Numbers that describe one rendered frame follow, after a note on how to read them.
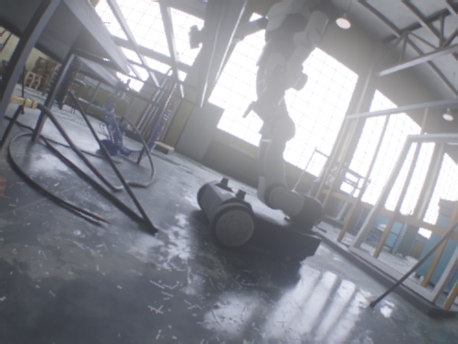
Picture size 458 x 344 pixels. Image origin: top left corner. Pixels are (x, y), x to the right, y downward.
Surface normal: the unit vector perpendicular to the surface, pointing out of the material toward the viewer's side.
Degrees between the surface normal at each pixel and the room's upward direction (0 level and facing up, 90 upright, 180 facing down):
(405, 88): 90
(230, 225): 90
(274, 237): 90
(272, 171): 90
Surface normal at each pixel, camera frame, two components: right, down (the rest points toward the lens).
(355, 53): 0.15, 0.09
